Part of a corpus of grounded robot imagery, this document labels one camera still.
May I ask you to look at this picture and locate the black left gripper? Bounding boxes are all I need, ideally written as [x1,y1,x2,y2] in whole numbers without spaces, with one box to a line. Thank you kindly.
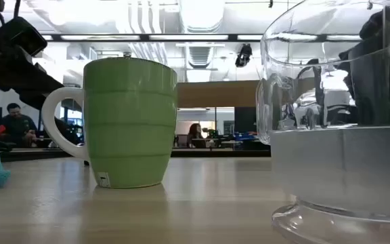
[0,37,89,167]

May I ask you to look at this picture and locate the green ribbed mug white handle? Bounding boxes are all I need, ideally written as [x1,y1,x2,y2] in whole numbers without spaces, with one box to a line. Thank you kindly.
[41,56,179,189]

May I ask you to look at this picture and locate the clear glass cup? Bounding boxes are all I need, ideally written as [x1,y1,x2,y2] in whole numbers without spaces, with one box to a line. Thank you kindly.
[255,0,390,244]

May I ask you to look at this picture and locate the seated person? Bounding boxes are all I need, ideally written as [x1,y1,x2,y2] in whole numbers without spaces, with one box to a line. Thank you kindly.
[0,102,39,148]
[186,123,207,149]

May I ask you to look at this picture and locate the long ceiling light strip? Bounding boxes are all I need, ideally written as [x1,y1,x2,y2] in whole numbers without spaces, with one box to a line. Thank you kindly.
[41,33,264,43]

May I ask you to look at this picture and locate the blue storage bins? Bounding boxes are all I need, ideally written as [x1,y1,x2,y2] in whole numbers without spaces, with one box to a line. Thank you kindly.
[232,131,259,142]

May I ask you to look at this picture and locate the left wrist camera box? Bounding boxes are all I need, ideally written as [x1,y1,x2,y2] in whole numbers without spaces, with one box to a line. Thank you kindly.
[0,16,49,57]

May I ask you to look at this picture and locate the black metal table frame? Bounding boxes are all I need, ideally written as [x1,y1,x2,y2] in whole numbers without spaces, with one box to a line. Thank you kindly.
[0,147,272,163]

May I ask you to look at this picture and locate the black hanging ceiling camera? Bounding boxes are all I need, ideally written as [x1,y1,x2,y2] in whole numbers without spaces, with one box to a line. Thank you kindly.
[234,43,254,68]

